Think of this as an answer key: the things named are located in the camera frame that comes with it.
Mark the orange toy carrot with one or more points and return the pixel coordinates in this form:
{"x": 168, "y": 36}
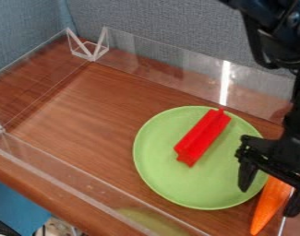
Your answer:
{"x": 275, "y": 195}

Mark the red plastic block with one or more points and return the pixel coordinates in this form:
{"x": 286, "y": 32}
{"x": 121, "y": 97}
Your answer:
{"x": 200, "y": 137}

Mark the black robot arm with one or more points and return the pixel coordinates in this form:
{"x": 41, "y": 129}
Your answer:
{"x": 273, "y": 26}

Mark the green plate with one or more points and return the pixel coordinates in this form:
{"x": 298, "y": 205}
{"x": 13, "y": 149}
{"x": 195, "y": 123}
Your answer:
{"x": 207, "y": 185}

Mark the clear acrylic enclosure wall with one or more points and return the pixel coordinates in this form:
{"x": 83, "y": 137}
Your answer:
{"x": 72, "y": 113}

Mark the clear acrylic corner bracket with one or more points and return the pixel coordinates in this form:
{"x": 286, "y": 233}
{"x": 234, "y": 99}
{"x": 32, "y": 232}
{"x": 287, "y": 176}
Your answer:
{"x": 87, "y": 49}

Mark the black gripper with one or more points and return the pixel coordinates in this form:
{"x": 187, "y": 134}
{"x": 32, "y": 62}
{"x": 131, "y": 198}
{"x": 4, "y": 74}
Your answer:
{"x": 278, "y": 158}

